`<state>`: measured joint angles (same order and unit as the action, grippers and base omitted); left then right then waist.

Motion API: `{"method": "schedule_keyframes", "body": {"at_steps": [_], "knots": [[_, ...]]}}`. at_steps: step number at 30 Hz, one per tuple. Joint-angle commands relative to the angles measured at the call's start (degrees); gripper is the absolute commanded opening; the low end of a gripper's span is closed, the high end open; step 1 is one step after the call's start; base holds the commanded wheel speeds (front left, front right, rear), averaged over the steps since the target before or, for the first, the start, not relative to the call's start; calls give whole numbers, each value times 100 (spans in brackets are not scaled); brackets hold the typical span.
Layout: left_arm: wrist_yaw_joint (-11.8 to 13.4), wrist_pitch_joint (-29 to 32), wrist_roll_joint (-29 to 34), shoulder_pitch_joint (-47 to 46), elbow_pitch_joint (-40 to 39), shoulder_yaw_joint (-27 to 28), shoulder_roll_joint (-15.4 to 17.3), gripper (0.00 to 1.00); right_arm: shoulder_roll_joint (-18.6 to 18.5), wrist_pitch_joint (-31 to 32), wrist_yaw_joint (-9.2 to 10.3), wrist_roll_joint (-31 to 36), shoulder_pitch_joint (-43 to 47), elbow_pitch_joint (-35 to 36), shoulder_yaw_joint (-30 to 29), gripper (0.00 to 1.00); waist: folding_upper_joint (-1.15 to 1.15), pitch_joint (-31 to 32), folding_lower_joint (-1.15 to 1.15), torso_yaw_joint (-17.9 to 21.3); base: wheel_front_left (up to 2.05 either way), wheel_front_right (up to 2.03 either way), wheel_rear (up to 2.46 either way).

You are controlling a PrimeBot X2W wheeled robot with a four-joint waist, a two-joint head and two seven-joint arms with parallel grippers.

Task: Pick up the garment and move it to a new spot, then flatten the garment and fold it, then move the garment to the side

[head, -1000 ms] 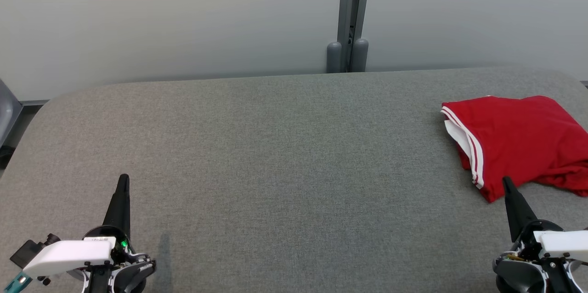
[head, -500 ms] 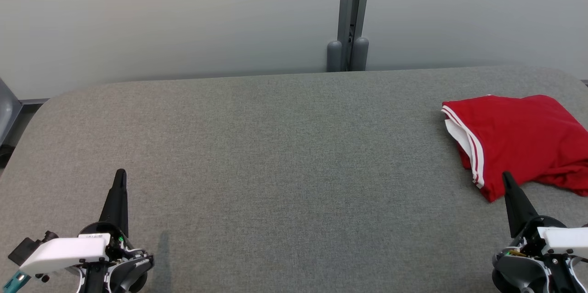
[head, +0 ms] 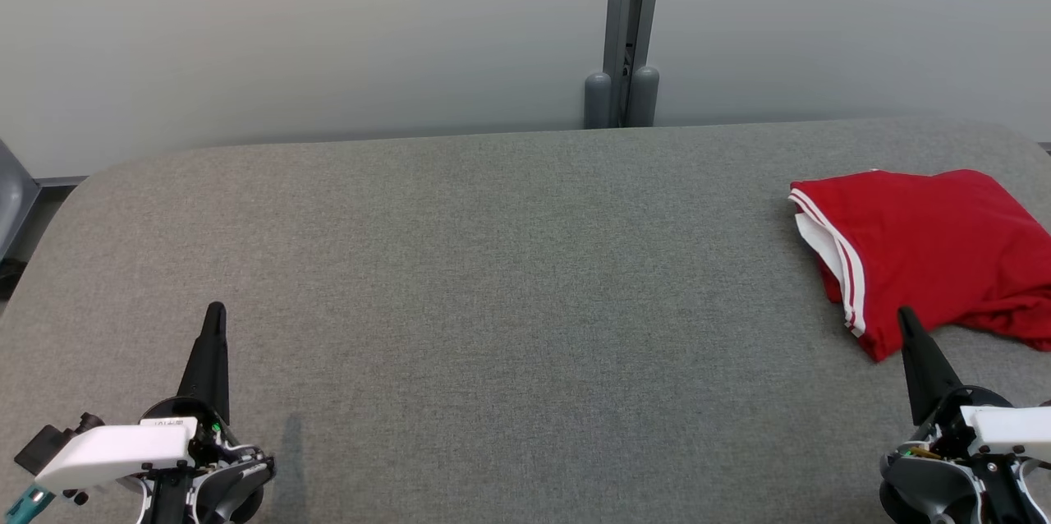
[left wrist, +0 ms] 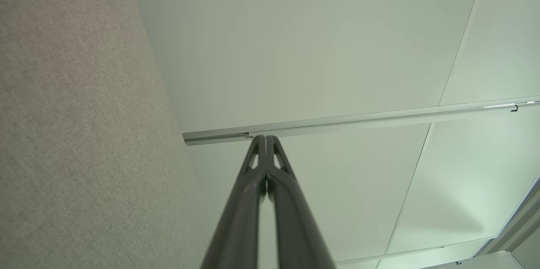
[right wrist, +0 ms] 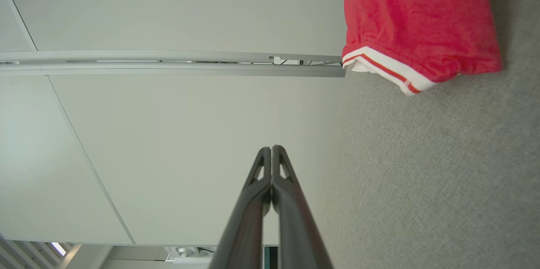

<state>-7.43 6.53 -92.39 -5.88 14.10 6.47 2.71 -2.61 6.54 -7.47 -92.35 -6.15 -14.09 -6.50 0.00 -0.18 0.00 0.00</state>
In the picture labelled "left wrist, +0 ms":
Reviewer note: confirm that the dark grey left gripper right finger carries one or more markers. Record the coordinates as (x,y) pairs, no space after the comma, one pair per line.
(295,218)

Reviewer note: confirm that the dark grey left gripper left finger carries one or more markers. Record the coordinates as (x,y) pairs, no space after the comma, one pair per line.
(242,218)

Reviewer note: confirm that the grey metal beam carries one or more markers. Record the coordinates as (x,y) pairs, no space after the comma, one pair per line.
(523,218)

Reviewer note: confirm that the grey metal wall post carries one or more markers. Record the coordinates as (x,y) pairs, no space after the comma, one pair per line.
(337,119)

